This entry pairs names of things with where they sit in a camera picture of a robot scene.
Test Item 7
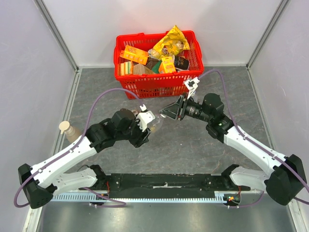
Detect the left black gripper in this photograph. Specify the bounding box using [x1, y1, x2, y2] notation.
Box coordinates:
[116, 114, 151, 148]

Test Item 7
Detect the clear plastic bottle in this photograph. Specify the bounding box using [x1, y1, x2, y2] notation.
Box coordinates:
[148, 114, 165, 133]

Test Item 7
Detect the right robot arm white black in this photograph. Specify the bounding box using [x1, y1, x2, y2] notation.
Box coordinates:
[159, 93, 307, 205]

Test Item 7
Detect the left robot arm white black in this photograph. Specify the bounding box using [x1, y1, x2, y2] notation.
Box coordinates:
[17, 109, 155, 209]

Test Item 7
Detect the beige bottle round cap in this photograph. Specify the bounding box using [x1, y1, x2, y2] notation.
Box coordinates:
[58, 121, 82, 143]

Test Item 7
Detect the red plastic shopping basket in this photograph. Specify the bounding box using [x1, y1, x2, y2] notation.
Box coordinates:
[113, 30, 204, 98]

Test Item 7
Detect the orange box right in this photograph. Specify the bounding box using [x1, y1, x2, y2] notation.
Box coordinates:
[158, 57, 176, 74]

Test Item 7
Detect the orange box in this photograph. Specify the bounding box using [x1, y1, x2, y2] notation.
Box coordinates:
[120, 45, 148, 65]
[158, 57, 176, 74]

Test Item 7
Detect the green package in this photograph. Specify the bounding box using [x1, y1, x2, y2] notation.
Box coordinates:
[152, 61, 162, 74]

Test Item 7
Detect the wooden block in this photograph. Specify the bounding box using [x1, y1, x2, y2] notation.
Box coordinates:
[133, 64, 155, 75]

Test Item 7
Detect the clear wrapped snack pack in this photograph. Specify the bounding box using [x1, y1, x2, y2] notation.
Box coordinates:
[148, 48, 161, 60]

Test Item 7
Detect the striped sponge pack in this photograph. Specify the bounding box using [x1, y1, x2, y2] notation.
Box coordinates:
[120, 61, 133, 76]

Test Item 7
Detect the orange box left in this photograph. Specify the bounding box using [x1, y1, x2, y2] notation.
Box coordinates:
[120, 45, 148, 65]

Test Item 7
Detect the yellow snack bag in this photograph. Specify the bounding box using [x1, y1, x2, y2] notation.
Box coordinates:
[153, 25, 190, 60]

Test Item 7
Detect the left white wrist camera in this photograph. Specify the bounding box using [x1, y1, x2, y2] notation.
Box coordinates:
[136, 104, 155, 132]

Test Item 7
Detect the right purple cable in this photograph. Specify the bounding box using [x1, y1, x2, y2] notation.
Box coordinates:
[198, 69, 309, 208]

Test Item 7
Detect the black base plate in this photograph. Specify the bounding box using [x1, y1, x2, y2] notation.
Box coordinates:
[101, 173, 251, 199]

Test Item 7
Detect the white cable duct rail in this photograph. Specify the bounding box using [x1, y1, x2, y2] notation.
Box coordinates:
[51, 191, 227, 203]

